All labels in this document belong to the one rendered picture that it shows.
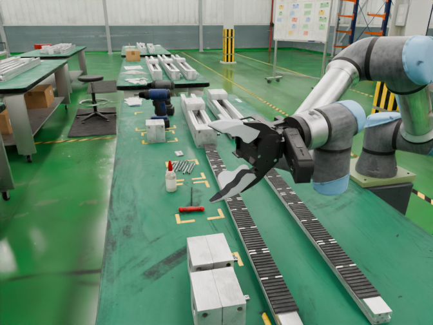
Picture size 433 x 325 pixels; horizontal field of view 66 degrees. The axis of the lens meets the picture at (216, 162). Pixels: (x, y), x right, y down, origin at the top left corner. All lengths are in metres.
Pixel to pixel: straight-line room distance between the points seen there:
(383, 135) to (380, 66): 0.42
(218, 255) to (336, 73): 0.56
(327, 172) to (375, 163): 0.68
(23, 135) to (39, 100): 1.54
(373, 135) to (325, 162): 0.66
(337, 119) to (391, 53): 0.34
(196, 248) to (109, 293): 0.22
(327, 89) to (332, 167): 0.26
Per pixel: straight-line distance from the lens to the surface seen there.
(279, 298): 0.76
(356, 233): 1.06
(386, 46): 0.99
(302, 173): 0.53
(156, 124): 1.69
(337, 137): 0.69
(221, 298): 0.66
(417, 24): 4.70
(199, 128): 1.60
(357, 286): 0.83
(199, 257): 0.75
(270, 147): 0.58
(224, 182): 0.61
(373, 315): 0.80
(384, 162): 1.39
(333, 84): 0.93
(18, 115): 3.76
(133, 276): 0.87
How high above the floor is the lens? 1.35
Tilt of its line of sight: 23 degrees down
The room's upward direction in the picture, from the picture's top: straight up
